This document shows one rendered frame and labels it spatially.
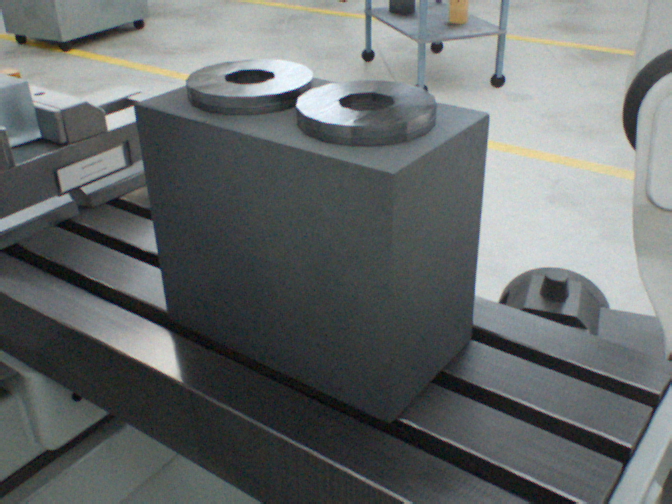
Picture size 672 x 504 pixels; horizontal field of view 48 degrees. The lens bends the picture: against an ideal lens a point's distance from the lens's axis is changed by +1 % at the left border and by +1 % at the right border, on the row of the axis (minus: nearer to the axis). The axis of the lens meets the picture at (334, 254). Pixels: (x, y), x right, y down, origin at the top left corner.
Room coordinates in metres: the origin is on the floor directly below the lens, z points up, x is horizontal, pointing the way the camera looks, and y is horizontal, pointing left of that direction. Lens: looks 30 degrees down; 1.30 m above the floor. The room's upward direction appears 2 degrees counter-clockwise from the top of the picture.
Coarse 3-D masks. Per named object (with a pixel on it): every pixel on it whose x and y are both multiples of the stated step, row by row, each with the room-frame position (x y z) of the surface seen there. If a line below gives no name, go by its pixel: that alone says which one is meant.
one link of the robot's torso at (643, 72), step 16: (656, 0) 0.80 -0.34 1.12; (656, 16) 0.80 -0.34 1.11; (656, 32) 0.80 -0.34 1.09; (640, 48) 0.83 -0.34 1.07; (656, 48) 0.80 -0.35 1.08; (640, 64) 0.80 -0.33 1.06; (656, 64) 0.79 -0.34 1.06; (640, 80) 0.79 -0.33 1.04; (656, 80) 0.78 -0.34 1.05; (624, 96) 0.81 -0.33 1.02; (640, 96) 0.78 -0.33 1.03; (624, 112) 0.80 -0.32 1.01; (624, 128) 0.80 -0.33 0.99
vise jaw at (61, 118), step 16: (32, 96) 0.78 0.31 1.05; (48, 96) 0.78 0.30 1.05; (64, 96) 0.77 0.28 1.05; (48, 112) 0.73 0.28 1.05; (64, 112) 0.74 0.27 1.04; (80, 112) 0.75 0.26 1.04; (96, 112) 0.77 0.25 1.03; (48, 128) 0.74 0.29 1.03; (64, 128) 0.74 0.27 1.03; (80, 128) 0.75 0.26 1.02; (96, 128) 0.76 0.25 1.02
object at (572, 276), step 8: (528, 272) 1.15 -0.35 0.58; (536, 272) 1.14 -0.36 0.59; (544, 272) 1.13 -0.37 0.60; (568, 272) 1.13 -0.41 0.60; (512, 280) 1.16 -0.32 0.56; (520, 280) 1.14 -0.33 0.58; (576, 280) 1.10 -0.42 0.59; (584, 280) 1.11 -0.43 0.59; (592, 288) 1.10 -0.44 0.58; (504, 296) 1.13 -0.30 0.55; (600, 296) 1.09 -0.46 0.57; (504, 304) 1.13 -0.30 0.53; (600, 304) 1.07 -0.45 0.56; (608, 304) 1.10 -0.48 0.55
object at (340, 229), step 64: (256, 64) 0.56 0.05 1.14; (192, 128) 0.48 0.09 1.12; (256, 128) 0.46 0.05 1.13; (320, 128) 0.43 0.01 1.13; (384, 128) 0.42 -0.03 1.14; (448, 128) 0.45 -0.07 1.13; (192, 192) 0.48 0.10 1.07; (256, 192) 0.45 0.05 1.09; (320, 192) 0.41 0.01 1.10; (384, 192) 0.39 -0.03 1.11; (448, 192) 0.43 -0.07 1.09; (192, 256) 0.49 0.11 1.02; (256, 256) 0.45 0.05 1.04; (320, 256) 0.42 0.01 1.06; (384, 256) 0.39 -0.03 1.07; (448, 256) 0.44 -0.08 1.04; (192, 320) 0.50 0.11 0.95; (256, 320) 0.45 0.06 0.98; (320, 320) 0.42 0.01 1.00; (384, 320) 0.39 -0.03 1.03; (448, 320) 0.44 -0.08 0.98; (320, 384) 0.42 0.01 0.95; (384, 384) 0.39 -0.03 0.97
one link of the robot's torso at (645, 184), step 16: (656, 96) 0.76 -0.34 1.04; (640, 112) 0.76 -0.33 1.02; (656, 112) 0.75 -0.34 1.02; (640, 128) 0.76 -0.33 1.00; (656, 128) 0.75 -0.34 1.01; (640, 144) 0.76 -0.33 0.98; (656, 144) 0.75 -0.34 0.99; (640, 160) 0.76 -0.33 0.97; (656, 160) 0.75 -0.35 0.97; (640, 176) 0.76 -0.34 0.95; (656, 176) 0.74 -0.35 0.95; (640, 192) 0.76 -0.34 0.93; (656, 192) 0.74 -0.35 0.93; (640, 208) 0.76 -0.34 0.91; (656, 208) 0.75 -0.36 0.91; (640, 224) 0.77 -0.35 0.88; (656, 224) 0.76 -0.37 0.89; (640, 240) 0.78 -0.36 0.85; (656, 240) 0.77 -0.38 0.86; (640, 256) 0.79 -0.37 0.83; (656, 256) 0.78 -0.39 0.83; (640, 272) 0.79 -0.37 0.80; (656, 272) 0.78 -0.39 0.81; (656, 288) 0.78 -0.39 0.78; (656, 304) 0.78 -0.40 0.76
